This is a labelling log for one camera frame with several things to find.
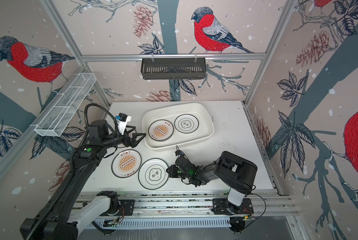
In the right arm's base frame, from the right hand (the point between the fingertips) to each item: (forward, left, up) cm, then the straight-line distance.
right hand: (165, 173), depth 85 cm
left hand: (+11, +11, +27) cm, 32 cm away
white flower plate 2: (+36, -11, +1) cm, 38 cm away
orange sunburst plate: (+5, +25, +1) cm, 25 cm away
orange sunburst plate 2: (+29, +7, +2) cm, 30 cm away
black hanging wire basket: (+65, -1, +29) cm, 71 cm away
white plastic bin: (+43, +2, +5) cm, 44 cm away
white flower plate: (-1, +7, +1) cm, 7 cm away
